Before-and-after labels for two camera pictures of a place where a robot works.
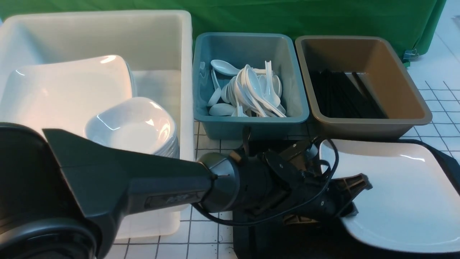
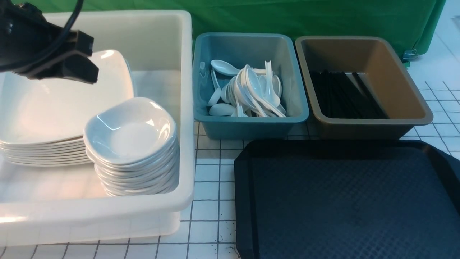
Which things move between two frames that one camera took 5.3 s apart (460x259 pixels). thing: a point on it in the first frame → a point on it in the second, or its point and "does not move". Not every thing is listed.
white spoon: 224,67 does not move
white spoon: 254,86 does not move
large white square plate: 414,203 → 33,109
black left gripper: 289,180 → 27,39
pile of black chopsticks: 337,95 does not move
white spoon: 272,98 does not move
